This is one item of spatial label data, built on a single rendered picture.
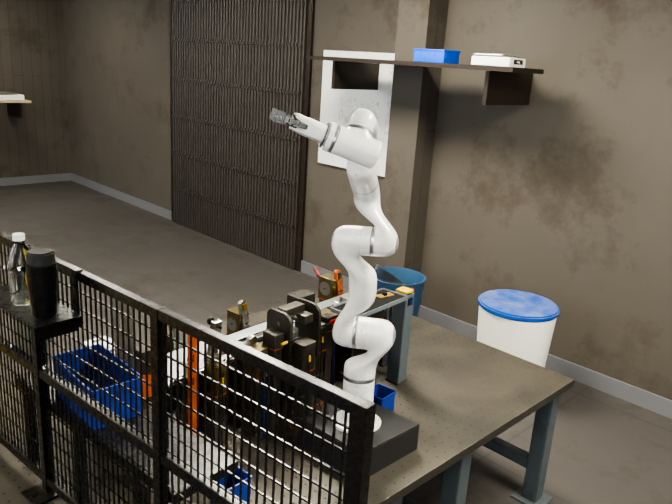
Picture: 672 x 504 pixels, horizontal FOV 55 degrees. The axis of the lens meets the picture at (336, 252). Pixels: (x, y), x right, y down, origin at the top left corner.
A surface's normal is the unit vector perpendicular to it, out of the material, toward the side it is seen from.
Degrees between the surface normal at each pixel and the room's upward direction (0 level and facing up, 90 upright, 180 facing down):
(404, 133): 90
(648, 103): 90
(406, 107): 90
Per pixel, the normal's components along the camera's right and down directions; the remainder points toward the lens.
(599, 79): -0.71, 0.15
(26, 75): 0.70, 0.24
